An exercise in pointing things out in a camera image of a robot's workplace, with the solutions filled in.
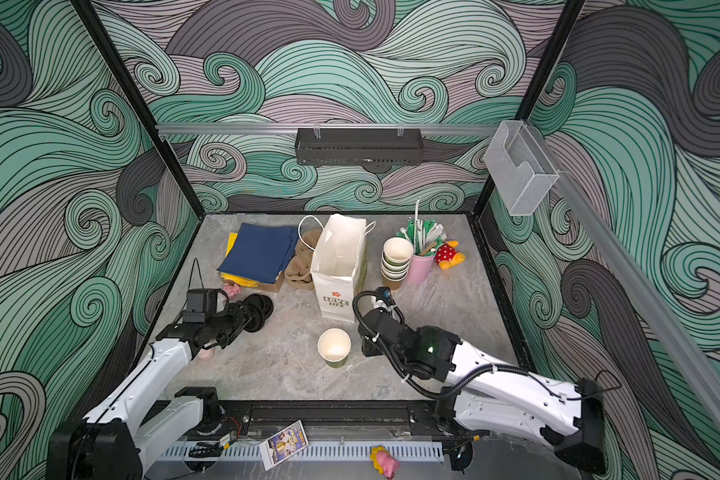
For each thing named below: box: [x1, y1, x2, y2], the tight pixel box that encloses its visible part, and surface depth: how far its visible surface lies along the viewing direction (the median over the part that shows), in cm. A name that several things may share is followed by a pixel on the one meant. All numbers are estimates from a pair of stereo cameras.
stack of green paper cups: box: [381, 236, 413, 290], surface depth 89 cm
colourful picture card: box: [258, 420, 309, 471], surface depth 70 cm
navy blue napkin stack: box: [216, 223, 300, 284], surface depth 103 cm
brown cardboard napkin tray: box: [256, 270, 285, 293], surface depth 97 cm
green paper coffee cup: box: [317, 328, 352, 369], surface depth 79 cm
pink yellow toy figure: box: [370, 444, 401, 479], surface depth 67 cm
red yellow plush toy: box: [434, 240, 466, 270], surface depth 102 cm
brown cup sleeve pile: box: [284, 227, 322, 290], surface depth 98 cm
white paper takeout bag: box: [310, 214, 368, 323], surface depth 85 cm
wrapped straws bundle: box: [396, 197, 447, 256], surface depth 92 cm
